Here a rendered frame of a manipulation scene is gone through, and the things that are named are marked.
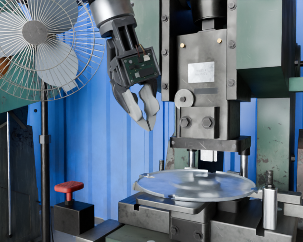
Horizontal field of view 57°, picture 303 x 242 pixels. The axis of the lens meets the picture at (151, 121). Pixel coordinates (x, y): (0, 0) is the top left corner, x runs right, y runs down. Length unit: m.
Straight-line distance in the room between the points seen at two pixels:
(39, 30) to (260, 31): 0.91
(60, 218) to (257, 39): 0.67
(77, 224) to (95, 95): 1.83
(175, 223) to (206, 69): 0.39
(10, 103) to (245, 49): 1.47
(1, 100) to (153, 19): 1.24
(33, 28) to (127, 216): 0.86
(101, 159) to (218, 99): 1.89
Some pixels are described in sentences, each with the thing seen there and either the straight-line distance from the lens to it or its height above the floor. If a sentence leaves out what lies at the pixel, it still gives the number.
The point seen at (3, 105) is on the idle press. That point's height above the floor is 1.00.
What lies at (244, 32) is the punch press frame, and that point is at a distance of 0.70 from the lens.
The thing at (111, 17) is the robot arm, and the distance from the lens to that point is 0.52.
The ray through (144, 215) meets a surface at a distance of 0.80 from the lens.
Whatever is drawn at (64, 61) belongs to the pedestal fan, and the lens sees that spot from 1.34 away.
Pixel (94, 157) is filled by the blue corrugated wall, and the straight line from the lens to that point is 2.57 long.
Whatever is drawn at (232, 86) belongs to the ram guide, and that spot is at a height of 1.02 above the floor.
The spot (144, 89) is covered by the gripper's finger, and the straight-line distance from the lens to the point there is 0.56.
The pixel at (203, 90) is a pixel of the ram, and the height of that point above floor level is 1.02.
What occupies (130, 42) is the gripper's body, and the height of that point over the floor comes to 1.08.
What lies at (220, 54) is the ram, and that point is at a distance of 0.75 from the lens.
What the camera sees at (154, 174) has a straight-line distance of 0.82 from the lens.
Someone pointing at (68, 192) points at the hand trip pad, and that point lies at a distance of 0.80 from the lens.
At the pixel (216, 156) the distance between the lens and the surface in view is 0.82.
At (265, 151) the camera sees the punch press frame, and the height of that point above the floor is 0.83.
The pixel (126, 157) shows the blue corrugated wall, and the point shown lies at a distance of 2.32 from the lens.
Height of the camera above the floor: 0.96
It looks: 2 degrees down
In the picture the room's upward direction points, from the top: straight up
